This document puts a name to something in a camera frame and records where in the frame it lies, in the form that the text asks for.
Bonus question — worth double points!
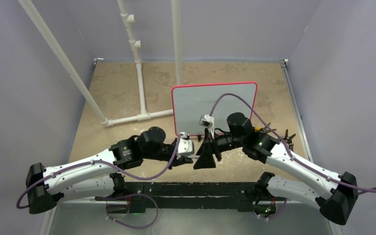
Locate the yellow handled pliers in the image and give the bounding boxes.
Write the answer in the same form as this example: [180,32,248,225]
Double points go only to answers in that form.
[255,122,271,133]

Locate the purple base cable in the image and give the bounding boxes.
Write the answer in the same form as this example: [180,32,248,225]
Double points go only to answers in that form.
[256,198,288,221]
[105,193,160,230]

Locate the aluminium extrusion rail frame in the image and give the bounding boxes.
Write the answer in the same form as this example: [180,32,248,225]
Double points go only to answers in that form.
[44,61,335,235]

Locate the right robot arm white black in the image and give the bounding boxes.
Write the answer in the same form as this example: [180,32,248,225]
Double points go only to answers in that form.
[193,112,359,225]

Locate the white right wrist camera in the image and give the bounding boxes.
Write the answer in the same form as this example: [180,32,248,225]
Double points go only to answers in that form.
[199,115,215,139]

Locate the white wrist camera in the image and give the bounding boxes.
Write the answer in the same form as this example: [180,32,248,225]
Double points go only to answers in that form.
[199,115,215,139]
[177,132,195,159]

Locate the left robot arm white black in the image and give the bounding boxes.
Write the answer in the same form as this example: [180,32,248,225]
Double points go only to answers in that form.
[16,127,195,214]

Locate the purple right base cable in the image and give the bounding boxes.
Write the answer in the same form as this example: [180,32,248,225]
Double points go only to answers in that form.
[256,198,288,221]

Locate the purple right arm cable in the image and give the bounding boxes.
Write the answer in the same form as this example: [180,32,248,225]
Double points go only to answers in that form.
[209,93,376,195]

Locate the black handled wire stripper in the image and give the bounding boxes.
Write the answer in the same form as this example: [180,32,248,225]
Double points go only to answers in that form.
[279,129,296,151]

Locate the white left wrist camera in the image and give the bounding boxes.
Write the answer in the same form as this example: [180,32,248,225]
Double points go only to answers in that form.
[177,132,195,159]

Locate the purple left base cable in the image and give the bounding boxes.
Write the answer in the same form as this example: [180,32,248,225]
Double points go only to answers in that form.
[105,193,160,230]

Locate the whiteboard with pink frame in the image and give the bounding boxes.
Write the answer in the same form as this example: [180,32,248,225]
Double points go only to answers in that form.
[171,81,259,137]

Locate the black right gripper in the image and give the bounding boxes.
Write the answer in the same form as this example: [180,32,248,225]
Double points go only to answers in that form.
[193,128,245,169]

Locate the white PVC pipe frame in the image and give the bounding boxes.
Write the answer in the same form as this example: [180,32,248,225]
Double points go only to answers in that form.
[19,0,184,127]

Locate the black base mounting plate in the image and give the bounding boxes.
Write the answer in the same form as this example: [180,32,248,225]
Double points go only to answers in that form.
[95,182,284,213]

